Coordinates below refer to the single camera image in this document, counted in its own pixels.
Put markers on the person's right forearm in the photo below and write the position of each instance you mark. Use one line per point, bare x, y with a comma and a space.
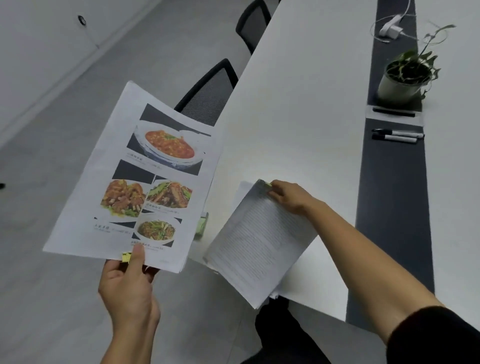
360, 262

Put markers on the person's right thumb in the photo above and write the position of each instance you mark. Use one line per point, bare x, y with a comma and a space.
275, 196

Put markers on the person's left hand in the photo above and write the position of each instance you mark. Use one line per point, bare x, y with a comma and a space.
127, 300

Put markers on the person's left thumb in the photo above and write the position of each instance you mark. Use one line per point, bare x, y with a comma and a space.
136, 260

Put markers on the potted plant in white pot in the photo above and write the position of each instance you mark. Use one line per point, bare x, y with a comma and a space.
403, 80

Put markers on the black mesh office chair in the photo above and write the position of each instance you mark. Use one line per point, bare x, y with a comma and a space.
252, 24
210, 97

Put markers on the white power adapter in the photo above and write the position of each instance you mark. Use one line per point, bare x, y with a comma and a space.
390, 26

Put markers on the black capped white marker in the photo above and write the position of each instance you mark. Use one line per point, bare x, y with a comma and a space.
395, 138
401, 132

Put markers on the person's black trousers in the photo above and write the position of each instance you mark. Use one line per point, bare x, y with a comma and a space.
281, 333

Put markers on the person's left forearm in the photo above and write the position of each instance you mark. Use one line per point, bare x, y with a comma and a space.
129, 348

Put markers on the text printed paper stack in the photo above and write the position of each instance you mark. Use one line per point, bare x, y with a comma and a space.
258, 243

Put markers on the green sticky tab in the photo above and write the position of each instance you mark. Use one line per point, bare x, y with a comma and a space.
201, 224
265, 183

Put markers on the person's black sleeve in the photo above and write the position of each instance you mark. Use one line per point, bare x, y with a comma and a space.
438, 337

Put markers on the food photo menu sheets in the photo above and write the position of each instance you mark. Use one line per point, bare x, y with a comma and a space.
123, 172

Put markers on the person's right hand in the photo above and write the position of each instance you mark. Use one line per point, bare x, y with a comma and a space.
294, 197

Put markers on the round wall socket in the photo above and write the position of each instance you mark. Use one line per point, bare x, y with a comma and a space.
81, 20

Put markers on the black pen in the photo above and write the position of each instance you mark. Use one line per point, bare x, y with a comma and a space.
393, 112

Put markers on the white paper slip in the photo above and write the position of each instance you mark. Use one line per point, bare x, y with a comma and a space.
420, 120

